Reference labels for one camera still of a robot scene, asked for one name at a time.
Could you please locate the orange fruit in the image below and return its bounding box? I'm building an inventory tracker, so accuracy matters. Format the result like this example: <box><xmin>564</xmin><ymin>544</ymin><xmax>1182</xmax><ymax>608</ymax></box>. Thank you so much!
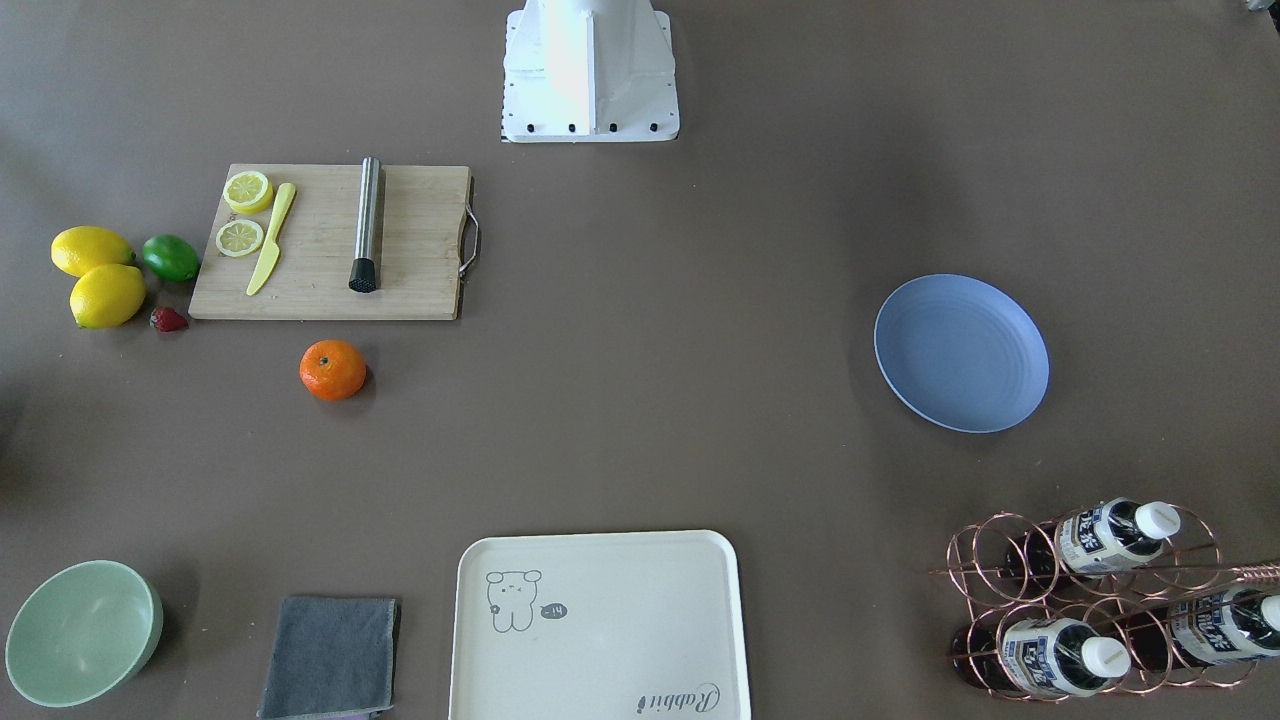
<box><xmin>298</xmin><ymin>340</ymin><xmax>369</xmax><ymax>401</ymax></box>

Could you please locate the blue plate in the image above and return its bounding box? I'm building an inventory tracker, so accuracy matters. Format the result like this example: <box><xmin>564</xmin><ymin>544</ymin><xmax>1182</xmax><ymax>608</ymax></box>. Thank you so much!
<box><xmin>873</xmin><ymin>274</ymin><xmax>1050</xmax><ymax>434</ymax></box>

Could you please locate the wooden cutting board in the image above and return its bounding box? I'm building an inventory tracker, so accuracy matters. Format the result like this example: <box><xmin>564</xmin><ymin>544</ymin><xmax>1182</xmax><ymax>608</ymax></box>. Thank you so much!
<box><xmin>189</xmin><ymin>163</ymin><xmax>474</xmax><ymax>322</ymax></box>

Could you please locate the cream rabbit tray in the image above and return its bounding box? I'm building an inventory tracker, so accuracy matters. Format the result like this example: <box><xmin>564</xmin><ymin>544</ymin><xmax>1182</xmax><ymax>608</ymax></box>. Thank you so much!
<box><xmin>449</xmin><ymin>530</ymin><xmax>753</xmax><ymax>719</ymax></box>

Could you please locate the steel muddler black tip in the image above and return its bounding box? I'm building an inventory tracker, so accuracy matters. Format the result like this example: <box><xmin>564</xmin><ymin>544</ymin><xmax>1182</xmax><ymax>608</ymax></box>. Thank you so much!
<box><xmin>348</xmin><ymin>156</ymin><xmax>381</xmax><ymax>293</ymax></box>

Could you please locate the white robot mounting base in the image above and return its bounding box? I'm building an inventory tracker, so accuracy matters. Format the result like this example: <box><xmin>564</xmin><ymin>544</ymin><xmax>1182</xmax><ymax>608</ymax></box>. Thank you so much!
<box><xmin>500</xmin><ymin>1</ymin><xmax>681</xmax><ymax>143</ymax></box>

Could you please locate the yellow plastic knife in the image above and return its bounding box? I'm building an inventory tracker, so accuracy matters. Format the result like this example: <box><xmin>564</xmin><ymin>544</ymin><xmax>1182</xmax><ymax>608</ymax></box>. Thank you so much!
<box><xmin>244</xmin><ymin>182</ymin><xmax>297</xmax><ymax>296</ymax></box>

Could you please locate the thick lemon half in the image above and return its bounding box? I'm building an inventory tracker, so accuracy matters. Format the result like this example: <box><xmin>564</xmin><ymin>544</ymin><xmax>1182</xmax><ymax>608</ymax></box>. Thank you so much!
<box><xmin>221</xmin><ymin>170</ymin><xmax>275</xmax><ymax>215</ymax></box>

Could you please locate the grey folded cloth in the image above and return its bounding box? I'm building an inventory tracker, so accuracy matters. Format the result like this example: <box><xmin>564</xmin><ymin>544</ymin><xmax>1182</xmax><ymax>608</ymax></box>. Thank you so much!
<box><xmin>257</xmin><ymin>594</ymin><xmax>401</xmax><ymax>719</ymax></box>

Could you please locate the red strawberry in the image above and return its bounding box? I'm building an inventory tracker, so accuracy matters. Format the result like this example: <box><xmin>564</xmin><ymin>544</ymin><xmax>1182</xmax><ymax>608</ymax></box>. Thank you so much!
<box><xmin>148</xmin><ymin>306</ymin><xmax>189</xmax><ymax>333</ymax></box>

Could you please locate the green lime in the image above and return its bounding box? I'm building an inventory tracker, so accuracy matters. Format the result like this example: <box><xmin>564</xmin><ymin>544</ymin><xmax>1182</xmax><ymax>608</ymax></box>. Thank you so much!
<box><xmin>141</xmin><ymin>234</ymin><xmax>201</xmax><ymax>282</ymax></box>

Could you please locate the tea bottle lower middle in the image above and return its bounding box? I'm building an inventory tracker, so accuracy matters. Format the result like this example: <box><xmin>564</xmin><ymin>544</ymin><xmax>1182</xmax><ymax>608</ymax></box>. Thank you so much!
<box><xmin>950</xmin><ymin>618</ymin><xmax>1132</xmax><ymax>701</ymax></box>

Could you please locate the tea bottle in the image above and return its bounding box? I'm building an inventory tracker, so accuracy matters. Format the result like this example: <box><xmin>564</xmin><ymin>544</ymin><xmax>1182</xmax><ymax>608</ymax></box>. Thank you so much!
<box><xmin>1119</xmin><ymin>587</ymin><xmax>1279</xmax><ymax>673</ymax></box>
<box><xmin>950</xmin><ymin>618</ymin><xmax>1132</xmax><ymax>701</ymax></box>
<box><xmin>998</xmin><ymin>498</ymin><xmax>1181</xmax><ymax>591</ymax></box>

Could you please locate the tea bottle upper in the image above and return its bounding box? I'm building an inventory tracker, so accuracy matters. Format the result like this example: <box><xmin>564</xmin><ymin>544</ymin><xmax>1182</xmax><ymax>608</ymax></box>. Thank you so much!
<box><xmin>998</xmin><ymin>498</ymin><xmax>1181</xmax><ymax>591</ymax></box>

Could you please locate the yellow lemon near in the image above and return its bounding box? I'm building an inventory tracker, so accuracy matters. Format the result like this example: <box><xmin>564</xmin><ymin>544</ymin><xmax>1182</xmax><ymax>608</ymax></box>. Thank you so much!
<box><xmin>69</xmin><ymin>264</ymin><xmax>146</xmax><ymax>329</ymax></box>

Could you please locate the yellow lemon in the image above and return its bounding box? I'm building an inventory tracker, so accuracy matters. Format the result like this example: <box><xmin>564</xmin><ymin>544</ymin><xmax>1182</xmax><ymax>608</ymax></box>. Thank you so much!
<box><xmin>69</xmin><ymin>264</ymin><xmax>146</xmax><ymax>329</ymax></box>
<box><xmin>50</xmin><ymin>225</ymin><xmax>134</xmax><ymax>278</ymax></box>

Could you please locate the yellow lemon far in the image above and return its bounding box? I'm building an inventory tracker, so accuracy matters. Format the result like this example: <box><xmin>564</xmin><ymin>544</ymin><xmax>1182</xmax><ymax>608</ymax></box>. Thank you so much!
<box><xmin>50</xmin><ymin>225</ymin><xmax>134</xmax><ymax>278</ymax></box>

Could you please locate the green bowl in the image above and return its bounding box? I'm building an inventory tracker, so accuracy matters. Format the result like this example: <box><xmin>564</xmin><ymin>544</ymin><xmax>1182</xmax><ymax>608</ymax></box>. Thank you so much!
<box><xmin>4</xmin><ymin>560</ymin><xmax>164</xmax><ymax>708</ymax></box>

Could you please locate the tea bottle lower outer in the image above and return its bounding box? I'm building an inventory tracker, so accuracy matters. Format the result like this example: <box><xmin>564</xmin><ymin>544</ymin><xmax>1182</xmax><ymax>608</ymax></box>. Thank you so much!
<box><xmin>1119</xmin><ymin>587</ymin><xmax>1279</xmax><ymax>673</ymax></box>

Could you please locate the copper wire bottle rack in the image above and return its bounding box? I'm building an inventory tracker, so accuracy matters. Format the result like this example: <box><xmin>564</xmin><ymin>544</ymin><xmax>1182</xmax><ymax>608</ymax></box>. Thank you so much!
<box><xmin>943</xmin><ymin>502</ymin><xmax>1277</xmax><ymax>703</ymax></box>

